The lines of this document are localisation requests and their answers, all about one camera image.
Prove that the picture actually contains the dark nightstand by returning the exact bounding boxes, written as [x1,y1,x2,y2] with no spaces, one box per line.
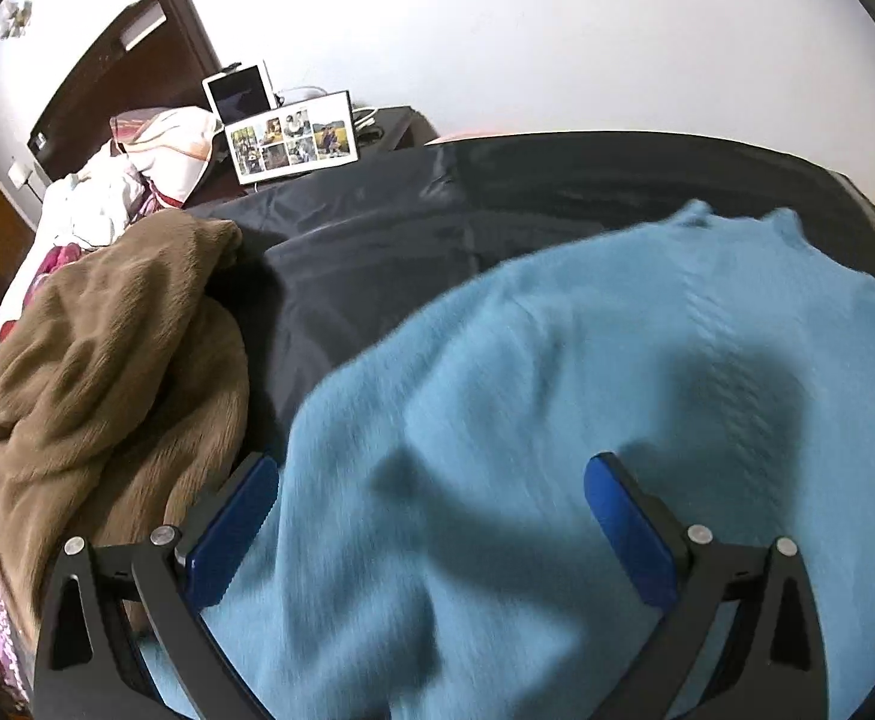
[353,105,438,160]

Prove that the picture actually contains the white photo collage frame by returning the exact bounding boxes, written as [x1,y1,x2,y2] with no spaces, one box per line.
[225,90,361,185]

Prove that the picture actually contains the white bedding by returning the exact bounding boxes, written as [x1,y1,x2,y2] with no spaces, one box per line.
[0,142,155,421]

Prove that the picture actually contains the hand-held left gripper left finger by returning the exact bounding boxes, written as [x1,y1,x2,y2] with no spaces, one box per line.
[32,452,281,720]

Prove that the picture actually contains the white tablet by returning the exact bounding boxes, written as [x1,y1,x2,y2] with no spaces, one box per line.
[203,64,275,123]

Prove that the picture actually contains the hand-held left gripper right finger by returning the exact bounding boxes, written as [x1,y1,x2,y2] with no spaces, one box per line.
[583,452,832,720]

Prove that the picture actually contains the blue knit sweater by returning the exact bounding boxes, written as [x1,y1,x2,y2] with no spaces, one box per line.
[141,199,875,720]

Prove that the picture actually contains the small wall ornament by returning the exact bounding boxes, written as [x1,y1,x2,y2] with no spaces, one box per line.
[0,0,34,38]

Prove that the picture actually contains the brown fleece garment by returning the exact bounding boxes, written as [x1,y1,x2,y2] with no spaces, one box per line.
[0,208,281,631]

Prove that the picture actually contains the dark wooden headboard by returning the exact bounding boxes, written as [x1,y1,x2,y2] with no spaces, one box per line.
[27,0,228,185]

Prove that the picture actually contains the printed pillow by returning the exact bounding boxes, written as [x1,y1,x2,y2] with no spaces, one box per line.
[109,106,225,208]

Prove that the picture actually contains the black cloth cover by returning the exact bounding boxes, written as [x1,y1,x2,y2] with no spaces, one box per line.
[182,131,875,466]

